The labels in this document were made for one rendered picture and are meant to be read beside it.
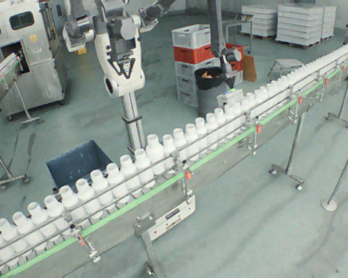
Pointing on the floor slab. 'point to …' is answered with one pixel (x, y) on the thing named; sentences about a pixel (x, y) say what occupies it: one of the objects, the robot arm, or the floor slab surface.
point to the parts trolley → (235, 32)
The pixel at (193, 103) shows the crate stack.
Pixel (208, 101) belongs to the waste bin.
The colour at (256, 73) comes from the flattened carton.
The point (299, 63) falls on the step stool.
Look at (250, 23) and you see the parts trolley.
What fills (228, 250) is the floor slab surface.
